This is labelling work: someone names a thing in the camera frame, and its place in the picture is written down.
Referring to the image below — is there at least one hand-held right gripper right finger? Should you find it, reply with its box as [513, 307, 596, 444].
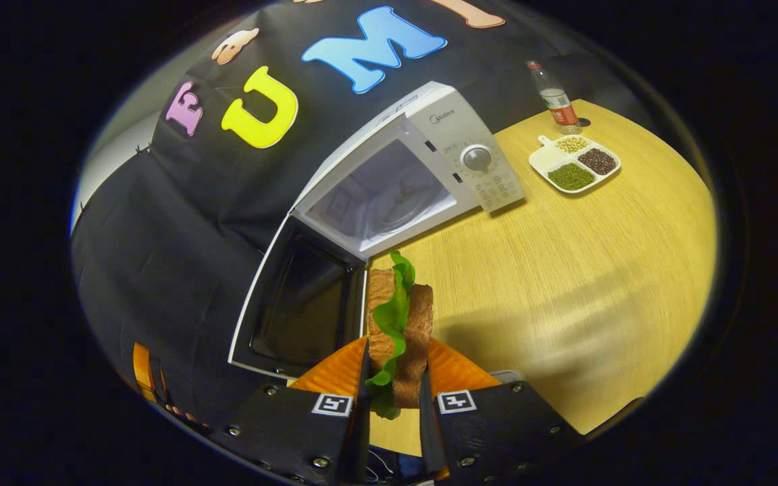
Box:
[418, 337, 587, 485]

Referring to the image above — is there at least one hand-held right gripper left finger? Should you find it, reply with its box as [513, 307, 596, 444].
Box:
[209, 335, 372, 485]

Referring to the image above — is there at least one lettuce sandwich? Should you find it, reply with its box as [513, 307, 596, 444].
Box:
[365, 250, 435, 421]

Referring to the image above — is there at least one white microwave oven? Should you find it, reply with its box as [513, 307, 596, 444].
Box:
[228, 81, 526, 380]

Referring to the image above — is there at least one black backdrop cloth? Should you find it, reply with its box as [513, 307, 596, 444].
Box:
[70, 0, 640, 433]

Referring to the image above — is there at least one white divided dish of beans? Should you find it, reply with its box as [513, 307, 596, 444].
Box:
[528, 134, 622, 195]

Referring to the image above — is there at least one clear bottle with red label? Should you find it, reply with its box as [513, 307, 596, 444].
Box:
[525, 60, 582, 136]

